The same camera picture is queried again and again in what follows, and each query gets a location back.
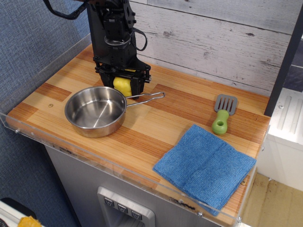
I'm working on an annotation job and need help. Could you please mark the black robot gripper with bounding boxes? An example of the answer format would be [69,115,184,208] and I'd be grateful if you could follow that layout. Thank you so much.
[95,35,151,96]

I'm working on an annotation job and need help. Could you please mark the yellow toy capsicum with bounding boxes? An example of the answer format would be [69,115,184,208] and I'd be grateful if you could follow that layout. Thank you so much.
[113,69,136,96]

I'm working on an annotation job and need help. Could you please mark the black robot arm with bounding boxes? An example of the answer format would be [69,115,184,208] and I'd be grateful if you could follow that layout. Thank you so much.
[84,0,151,96]

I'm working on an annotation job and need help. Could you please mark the blue towel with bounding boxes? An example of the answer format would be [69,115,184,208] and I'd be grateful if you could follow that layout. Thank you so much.
[153,124,256,216]

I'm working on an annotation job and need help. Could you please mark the stainless steel saucepan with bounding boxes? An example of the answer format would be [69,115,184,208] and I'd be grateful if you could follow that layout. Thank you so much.
[64,86,165,138]

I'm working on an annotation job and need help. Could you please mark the clear acrylic table guard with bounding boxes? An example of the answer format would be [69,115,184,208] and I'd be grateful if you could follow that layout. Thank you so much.
[0,45,269,227]

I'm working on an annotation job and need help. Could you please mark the grey toy fridge cabinet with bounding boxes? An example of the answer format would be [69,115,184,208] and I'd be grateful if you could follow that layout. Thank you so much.
[46,147,217,227]

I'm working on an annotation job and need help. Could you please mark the grey green toy spatula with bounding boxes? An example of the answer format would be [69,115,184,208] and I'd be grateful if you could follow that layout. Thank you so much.
[212,94,238,135]

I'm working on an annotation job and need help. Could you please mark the silver dispenser panel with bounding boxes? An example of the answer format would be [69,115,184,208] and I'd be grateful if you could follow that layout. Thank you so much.
[97,186,156,227]

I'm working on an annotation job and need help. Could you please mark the black yellow object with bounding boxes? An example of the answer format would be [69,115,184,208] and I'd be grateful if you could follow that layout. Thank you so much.
[0,198,36,227]

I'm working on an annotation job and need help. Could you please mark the white ribbed box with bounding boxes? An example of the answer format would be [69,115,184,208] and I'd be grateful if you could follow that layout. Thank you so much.
[257,88,303,191]

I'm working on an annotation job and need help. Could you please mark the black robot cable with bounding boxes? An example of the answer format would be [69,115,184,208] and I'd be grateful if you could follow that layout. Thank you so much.
[42,0,148,52]

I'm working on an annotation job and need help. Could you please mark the black right frame post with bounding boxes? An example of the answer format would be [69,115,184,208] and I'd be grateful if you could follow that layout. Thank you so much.
[264,6,303,117]

